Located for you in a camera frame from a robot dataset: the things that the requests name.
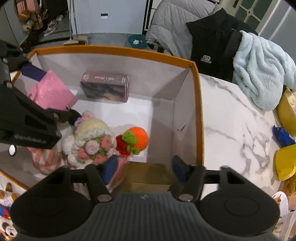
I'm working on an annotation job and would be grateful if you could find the orange cardboard box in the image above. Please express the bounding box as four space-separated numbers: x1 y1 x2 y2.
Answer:
0 45 205 193

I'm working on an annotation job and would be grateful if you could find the broom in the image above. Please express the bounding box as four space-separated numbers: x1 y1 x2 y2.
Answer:
63 0 89 46

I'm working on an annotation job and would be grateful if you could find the red panda plush toy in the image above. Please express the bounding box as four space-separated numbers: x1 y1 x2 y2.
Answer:
0 182 19 241

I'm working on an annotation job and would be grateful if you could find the teal round basin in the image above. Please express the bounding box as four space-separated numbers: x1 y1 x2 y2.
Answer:
127 34 149 50

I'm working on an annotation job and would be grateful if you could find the yellow bowl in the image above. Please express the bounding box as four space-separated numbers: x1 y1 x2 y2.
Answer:
277 87 296 130

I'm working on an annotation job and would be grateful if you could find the yellow mug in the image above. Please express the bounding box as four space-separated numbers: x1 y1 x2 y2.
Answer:
274 143 296 181

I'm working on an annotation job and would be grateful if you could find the grey down jacket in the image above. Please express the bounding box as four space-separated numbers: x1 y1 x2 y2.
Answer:
145 0 223 57

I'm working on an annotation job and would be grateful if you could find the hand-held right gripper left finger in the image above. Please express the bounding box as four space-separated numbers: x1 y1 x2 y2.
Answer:
37 155 119 203

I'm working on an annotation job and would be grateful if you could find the light blue fleece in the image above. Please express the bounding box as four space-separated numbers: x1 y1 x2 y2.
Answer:
232 30 296 111

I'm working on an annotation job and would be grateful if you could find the blue snack packet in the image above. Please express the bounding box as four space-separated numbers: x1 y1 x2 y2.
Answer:
272 125 296 148

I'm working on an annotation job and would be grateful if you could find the crochet orange with strawberry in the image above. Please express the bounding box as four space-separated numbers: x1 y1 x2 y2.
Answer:
115 126 149 155

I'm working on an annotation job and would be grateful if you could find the black jacket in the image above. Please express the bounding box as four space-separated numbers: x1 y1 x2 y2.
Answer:
186 8 258 83

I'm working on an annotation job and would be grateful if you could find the dark printed box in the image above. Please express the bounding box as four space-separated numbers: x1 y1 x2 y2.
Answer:
80 72 130 103

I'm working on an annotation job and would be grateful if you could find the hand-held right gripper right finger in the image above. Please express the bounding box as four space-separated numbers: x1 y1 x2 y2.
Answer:
172 155 264 202

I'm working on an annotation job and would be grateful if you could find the small plain cardboard box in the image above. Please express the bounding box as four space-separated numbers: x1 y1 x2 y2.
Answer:
117 163 179 193

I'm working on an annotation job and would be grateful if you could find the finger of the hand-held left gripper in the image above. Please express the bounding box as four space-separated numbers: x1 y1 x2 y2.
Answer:
0 39 47 82
0 83 82 157

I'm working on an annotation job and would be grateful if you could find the pink bag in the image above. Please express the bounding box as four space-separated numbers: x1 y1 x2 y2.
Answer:
15 0 41 15

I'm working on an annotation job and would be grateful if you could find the white bowl of fries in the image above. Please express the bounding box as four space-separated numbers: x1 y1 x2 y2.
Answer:
271 191 290 241

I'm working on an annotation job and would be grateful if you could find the pink wallet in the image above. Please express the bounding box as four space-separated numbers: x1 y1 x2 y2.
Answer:
29 69 78 112

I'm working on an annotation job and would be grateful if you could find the crochet bunny doll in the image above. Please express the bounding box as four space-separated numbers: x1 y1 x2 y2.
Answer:
32 110 130 193

